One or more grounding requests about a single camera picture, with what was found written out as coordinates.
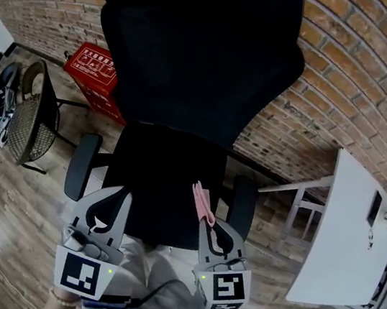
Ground pile of shoes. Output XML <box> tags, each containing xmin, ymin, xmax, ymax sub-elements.
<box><xmin>0</xmin><ymin>60</ymin><xmax>24</xmax><ymax>159</ymax></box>

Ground dark grey chair armrest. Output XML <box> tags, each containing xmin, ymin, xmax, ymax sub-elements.
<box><xmin>224</xmin><ymin>174</ymin><xmax>262</xmax><ymax>244</ymax></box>
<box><xmin>62</xmin><ymin>131</ymin><xmax>104</xmax><ymax>205</ymax></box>

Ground black smartphone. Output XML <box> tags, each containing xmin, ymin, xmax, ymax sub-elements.
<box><xmin>365</xmin><ymin>189</ymin><xmax>385</xmax><ymax>229</ymax></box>

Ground pink cloth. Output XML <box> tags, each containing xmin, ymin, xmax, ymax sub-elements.
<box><xmin>186</xmin><ymin>179</ymin><xmax>221</xmax><ymax>226</ymax></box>

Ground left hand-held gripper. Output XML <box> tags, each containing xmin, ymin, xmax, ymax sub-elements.
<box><xmin>49</xmin><ymin>176</ymin><xmax>136</xmax><ymax>303</ymax></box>

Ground white table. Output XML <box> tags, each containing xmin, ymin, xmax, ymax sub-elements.
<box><xmin>240</xmin><ymin>136</ymin><xmax>387</xmax><ymax>309</ymax></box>

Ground person's white trousers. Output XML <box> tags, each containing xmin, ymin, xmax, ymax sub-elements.
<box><xmin>110</xmin><ymin>235</ymin><xmax>209</xmax><ymax>298</ymax></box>

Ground woven wicker chair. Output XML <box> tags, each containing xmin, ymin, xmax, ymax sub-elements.
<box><xmin>1</xmin><ymin>57</ymin><xmax>96</xmax><ymax>180</ymax></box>

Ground black office chair seat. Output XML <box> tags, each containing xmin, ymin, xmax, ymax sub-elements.
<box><xmin>94</xmin><ymin>116</ymin><xmax>235</xmax><ymax>255</ymax></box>

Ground red printed box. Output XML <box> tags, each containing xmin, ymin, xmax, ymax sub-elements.
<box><xmin>55</xmin><ymin>39</ymin><xmax>139</xmax><ymax>127</ymax></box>

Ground black cable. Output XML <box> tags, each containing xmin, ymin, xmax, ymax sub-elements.
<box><xmin>124</xmin><ymin>272</ymin><xmax>196</xmax><ymax>309</ymax></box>

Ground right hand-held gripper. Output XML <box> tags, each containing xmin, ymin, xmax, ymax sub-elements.
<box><xmin>185</xmin><ymin>215</ymin><xmax>262</xmax><ymax>309</ymax></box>

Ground white bead bracelet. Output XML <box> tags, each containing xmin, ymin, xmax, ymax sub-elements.
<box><xmin>47</xmin><ymin>286</ymin><xmax>83</xmax><ymax>309</ymax></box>

